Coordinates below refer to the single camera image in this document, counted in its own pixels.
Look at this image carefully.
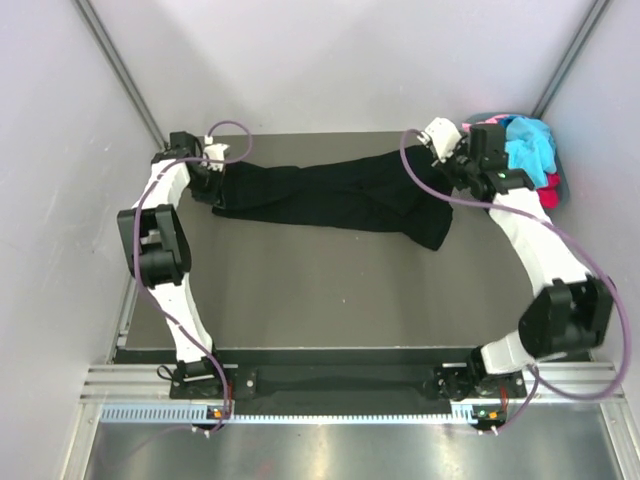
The black t shirt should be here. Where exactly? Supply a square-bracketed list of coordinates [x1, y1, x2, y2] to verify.
[200, 146, 453, 251]

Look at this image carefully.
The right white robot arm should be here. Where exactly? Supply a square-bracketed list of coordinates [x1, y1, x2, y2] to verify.
[421, 117, 619, 396]

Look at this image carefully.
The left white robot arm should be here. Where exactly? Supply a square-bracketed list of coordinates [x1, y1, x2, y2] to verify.
[117, 132, 230, 401]

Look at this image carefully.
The pink t shirt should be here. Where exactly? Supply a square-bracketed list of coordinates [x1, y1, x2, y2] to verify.
[481, 114, 511, 126]

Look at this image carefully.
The light cyan t shirt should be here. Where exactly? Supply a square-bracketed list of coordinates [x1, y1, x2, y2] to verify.
[505, 116, 557, 189]

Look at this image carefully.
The red t shirt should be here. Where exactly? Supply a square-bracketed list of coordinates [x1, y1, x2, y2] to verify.
[536, 173, 561, 210]

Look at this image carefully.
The blue-grey laundry basket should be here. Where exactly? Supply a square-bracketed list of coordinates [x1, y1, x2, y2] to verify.
[461, 112, 569, 207]

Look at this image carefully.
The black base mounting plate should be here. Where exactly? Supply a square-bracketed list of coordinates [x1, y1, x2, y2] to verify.
[169, 362, 531, 404]

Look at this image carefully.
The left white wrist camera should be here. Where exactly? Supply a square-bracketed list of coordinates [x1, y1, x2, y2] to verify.
[201, 136, 229, 172]

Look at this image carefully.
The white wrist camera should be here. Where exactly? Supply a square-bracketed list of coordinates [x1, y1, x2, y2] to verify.
[417, 117, 462, 162]
[201, 136, 229, 172]

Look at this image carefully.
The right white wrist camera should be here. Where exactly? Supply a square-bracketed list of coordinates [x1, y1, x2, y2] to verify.
[417, 117, 462, 162]

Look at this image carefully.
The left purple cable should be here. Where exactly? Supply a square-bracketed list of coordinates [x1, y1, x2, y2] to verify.
[133, 119, 255, 434]

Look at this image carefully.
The purple cable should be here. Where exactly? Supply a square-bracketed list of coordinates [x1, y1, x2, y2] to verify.
[133, 119, 255, 434]
[399, 128, 632, 434]

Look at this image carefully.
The left aluminium corner post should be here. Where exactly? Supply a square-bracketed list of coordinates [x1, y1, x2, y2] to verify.
[71, 0, 167, 149]

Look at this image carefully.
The aluminium corner post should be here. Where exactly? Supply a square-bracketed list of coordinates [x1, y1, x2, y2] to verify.
[71, 0, 167, 149]
[531, 0, 613, 119]

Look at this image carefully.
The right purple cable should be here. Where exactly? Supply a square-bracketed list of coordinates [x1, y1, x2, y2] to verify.
[399, 128, 632, 434]

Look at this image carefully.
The right aluminium corner post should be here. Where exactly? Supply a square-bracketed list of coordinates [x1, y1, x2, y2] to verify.
[531, 0, 613, 119]

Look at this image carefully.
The grey slotted cable duct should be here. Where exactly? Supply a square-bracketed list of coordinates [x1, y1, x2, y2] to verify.
[97, 400, 499, 426]

